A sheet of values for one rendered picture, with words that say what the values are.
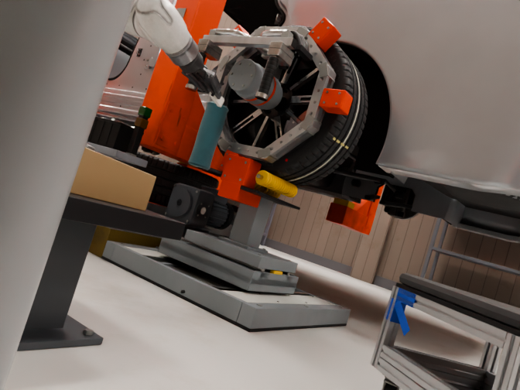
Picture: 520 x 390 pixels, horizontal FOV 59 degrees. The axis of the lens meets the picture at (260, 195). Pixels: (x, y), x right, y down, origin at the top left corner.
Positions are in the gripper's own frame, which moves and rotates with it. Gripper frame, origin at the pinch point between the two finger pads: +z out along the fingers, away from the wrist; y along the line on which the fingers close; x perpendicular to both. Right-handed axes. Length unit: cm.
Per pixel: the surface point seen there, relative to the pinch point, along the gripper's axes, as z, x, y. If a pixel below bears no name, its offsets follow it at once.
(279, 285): 66, 42, -18
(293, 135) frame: 28.2, -6.3, -16.7
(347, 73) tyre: 29, -37, -26
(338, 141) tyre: 42, -15, -28
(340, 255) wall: 466, -76, 98
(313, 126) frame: 27.4, -11.1, -23.0
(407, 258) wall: 454, -97, 15
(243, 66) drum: 10.9, -21.7, 5.6
